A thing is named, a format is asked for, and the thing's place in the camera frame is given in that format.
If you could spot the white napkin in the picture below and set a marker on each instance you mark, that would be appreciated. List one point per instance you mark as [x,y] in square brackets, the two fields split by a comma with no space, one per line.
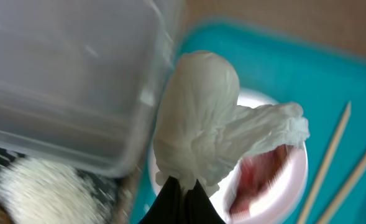
[201,132]

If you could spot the left wooden chopstick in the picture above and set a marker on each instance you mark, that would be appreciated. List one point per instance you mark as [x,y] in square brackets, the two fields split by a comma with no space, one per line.
[324,167]

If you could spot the large pink plate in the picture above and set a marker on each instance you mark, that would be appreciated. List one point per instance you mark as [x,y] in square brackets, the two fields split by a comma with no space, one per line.
[281,198]

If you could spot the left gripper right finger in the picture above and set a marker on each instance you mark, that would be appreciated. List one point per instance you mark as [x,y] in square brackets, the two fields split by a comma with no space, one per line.
[198,208]

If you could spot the red snack wrapper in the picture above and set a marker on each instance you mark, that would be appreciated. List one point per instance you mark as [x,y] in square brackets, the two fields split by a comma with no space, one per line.
[255,176]

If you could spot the wooden chopstick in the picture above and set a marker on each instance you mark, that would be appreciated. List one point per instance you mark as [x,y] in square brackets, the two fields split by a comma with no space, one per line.
[343,192]
[324,167]

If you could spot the clear plastic bin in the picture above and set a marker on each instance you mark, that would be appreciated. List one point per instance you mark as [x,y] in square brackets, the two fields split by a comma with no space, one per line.
[80,80]

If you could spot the black food waste tray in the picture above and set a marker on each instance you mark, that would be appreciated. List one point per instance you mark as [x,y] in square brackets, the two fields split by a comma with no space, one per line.
[2,161]

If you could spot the right wooden chopstick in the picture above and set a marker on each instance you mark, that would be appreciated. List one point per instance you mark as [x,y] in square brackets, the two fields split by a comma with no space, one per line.
[343,192]

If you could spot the teal plastic tray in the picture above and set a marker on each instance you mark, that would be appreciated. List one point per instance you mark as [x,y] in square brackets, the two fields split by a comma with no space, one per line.
[322,80]

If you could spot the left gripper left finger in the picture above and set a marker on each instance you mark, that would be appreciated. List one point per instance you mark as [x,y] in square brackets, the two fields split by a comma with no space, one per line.
[166,207]

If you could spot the pile of rice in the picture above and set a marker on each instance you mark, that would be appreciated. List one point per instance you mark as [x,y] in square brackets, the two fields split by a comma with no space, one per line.
[38,191]

